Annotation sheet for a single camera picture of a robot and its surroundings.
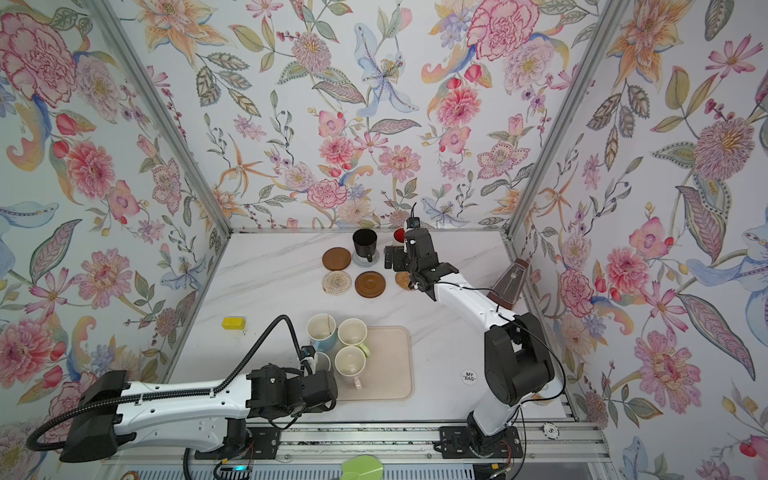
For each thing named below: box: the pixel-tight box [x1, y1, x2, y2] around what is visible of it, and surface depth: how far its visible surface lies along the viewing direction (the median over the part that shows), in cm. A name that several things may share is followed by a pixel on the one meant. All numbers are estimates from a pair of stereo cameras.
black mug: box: [352, 228, 378, 263], surface depth 109 cm
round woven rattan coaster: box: [395, 271, 417, 291], surface depth 109 cm
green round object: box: [341, 454, 384, 480], surface depth 72 cm
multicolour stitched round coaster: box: [322, 271, 353, 296], surface depth 106 cm
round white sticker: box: [461, 369, 477, 385], surface depth 86 cm
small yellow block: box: [221, 317, 247, 330], surface depth 96 cm
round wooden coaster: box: [322, 247, 351, 271], surface depth 115 cm
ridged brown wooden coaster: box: [354, 270, 386, 299], surface depth 106 cm
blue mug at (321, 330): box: [306, 313, 337, 352], surface depth 87 cm
